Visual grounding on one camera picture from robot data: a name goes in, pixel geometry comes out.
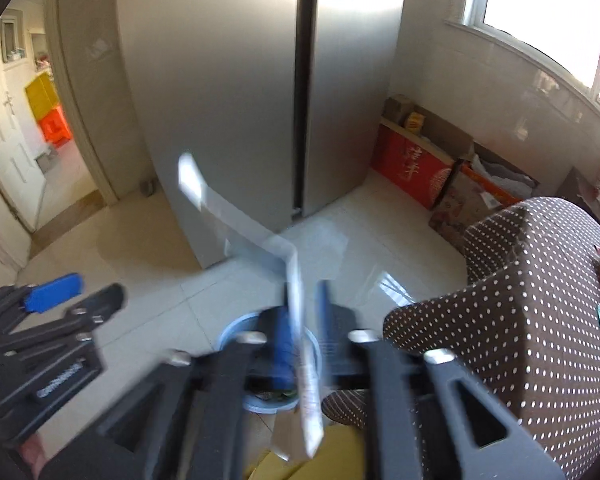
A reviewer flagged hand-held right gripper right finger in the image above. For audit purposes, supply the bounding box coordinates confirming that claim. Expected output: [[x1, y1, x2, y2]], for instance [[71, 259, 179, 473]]
[[315, 280, 566, 480]]

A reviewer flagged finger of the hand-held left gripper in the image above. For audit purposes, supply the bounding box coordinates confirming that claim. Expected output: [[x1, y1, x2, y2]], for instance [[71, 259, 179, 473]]
[[0, 282, 129, 361], [0, 272, 86, 333]]

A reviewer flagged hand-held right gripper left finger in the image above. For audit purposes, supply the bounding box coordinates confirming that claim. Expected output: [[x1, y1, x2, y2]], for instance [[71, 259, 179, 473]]
[[40, 305, 301, 480]]

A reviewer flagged blue trash bin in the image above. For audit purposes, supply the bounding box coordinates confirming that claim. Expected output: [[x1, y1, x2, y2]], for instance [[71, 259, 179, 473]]
[[215, 310, 326, 413]]

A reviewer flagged clear plastic wrapper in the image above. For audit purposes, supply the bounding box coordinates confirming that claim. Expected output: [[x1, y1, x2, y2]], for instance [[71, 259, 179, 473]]
[[177, 152, 326, 461]]

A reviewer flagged yellow-green clothing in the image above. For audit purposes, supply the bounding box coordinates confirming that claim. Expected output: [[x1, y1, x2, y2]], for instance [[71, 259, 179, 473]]
[[247, 422, 373, 480]]

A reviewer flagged white door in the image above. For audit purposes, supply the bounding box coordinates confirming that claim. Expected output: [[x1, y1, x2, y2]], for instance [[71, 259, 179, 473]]
[[0, 45, 48, 233]]

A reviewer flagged orange plastic crate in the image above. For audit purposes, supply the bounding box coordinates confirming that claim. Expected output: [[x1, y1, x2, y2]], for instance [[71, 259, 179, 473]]
[[37, 105, 72, 147]]

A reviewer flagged red gift box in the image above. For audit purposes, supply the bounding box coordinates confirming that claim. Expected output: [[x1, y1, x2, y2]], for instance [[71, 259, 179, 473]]
[[370, 122, 456, 211]]

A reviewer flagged patterned cardboard box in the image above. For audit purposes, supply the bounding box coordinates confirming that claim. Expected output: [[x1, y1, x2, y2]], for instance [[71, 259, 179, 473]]
[[429, 142, 541, 256]]

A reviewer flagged brown dotted tablecloth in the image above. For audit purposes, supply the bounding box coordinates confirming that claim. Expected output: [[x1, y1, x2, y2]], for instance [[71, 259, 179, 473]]
[[322, 197, 600, 480]]

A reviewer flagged silver fridge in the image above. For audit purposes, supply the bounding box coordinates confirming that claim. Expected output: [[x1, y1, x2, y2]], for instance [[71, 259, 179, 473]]
[[115, 0, 411, 271]]

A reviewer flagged dark wooden side cabinet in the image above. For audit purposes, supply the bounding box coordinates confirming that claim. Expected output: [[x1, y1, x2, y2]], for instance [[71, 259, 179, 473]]
[[555, 167, 600, 223]]

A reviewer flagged window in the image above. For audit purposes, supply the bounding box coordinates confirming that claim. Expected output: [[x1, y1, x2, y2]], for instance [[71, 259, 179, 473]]
[[445, 0, 600, 121]]

